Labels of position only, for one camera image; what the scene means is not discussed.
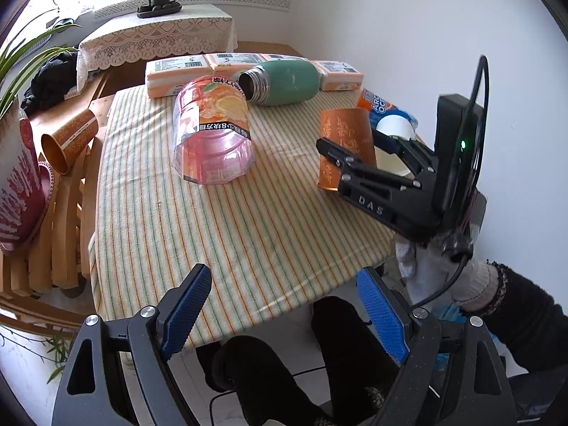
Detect tissue pack middle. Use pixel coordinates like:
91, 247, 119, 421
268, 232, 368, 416
204, 52, 306, 78

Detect green plant leaves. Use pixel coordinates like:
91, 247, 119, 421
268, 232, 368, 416
1, 22, 80, 115

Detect black teapot on tray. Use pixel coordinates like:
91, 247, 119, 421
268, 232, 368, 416
137, 0, 182, 18

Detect dark sleeved right forearm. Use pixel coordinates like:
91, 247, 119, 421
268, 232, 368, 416
480, 263, 567, 372

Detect striped tablecloth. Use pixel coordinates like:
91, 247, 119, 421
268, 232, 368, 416
92, 86, 393, 346

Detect tissue pack right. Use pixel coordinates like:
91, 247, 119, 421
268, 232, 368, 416
312, 61, 364, 91

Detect orange patterned paper cup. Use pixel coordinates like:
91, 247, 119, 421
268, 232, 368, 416
317, 108, 376, 191

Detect lace-covered side table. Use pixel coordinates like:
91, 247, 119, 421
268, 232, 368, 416
76, 4, 238, 91

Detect black bag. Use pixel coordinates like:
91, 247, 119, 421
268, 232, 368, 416
21, 52, 78, 117

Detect white gloved right hand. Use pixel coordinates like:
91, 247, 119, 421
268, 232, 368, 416
395, 235, 499, 312

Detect pink orange plastic jar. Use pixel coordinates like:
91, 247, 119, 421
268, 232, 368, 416
172, 75, 254, 185

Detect green thermos bottle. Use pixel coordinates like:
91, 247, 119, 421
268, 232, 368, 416
238, 60, 320, 107

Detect wooden slatted chair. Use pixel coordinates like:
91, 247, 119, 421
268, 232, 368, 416
1, 93, 112, 337

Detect red white bowl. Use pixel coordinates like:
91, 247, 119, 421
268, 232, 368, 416
1, 99, 54, 254

